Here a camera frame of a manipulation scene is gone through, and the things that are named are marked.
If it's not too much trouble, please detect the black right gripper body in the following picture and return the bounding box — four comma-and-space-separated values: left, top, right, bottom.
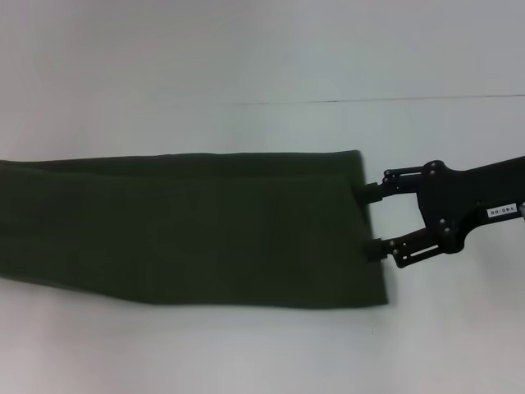
417, 154, 525, 254

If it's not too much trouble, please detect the dark green t-shirt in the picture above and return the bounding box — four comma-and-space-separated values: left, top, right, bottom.
0, 149, 390, 307

